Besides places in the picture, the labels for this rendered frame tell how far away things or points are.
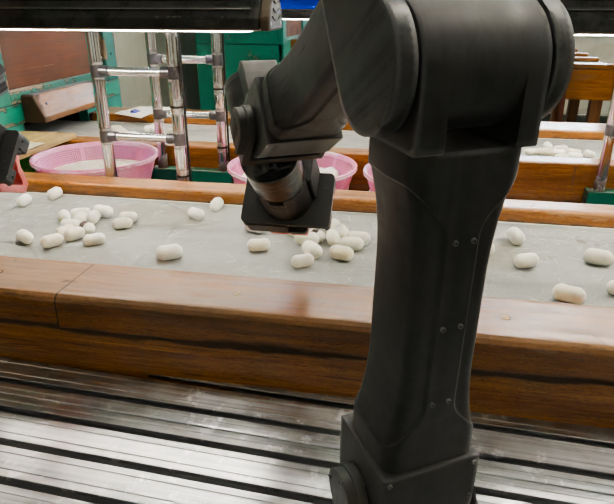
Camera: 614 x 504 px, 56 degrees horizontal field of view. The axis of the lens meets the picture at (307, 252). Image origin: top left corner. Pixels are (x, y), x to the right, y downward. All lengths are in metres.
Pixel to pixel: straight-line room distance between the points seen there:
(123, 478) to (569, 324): 0.47
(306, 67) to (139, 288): 0.40
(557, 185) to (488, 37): 1.10
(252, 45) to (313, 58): 3.25
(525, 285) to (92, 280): 0.55
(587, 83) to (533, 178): 2.27
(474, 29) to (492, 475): 0.44
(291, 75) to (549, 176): 0.98
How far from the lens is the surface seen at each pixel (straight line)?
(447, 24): 0.26
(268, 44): 3.64
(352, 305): 0.66
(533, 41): 0.29
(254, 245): 0.85
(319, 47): 0.39
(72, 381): 0.75
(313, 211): 0.65
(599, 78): 3.59
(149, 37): 1.38
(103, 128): 1.19
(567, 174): 1.36
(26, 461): 0.66
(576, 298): 0.77
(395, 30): 0.25
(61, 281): 0.77
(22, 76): 1.71
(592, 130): 1.73
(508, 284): 0.80
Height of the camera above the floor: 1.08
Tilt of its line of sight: 23 degrees down
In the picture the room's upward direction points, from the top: straight up
